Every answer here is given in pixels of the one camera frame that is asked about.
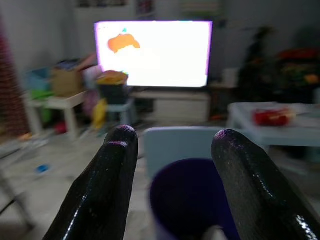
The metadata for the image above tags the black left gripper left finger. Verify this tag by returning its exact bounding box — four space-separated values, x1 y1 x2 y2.
41 124 139 240

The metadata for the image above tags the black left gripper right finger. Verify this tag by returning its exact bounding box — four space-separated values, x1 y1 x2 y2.
210 128 320 240

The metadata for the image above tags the purple rubbish bin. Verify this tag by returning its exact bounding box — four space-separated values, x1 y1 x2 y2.
149 157 242 240

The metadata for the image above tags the blue storage bin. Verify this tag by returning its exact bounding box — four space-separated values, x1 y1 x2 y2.
24 67 53 92

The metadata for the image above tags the small blue floor object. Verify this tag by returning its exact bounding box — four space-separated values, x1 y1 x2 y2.
35 163 50 174

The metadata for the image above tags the small white kids table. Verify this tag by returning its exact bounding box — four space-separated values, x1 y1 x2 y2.
226 101 320 165

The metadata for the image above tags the red snack bag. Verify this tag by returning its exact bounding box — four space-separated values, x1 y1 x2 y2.
251 107 292 127

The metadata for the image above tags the yellow toy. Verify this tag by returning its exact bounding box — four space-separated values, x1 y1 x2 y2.
91 98 109 131

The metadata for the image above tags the light blue stool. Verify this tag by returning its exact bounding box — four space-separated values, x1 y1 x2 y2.
106 98 138 127

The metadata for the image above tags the white side table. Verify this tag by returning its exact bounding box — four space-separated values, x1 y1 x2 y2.
26 91 88 141

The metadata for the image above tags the black bucket with toys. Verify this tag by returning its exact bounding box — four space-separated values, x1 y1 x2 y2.
96 70 131 106

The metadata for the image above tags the white television stand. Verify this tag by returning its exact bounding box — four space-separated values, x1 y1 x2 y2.
131 89 212 123

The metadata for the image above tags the brown cardboard box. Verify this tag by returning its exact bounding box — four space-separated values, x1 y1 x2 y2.
51 67 85 98

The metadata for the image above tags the dark decorated tree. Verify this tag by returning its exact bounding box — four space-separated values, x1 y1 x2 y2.
237 26 278 102

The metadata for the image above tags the flat screen television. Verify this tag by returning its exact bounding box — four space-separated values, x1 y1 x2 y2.
93 20 214 89

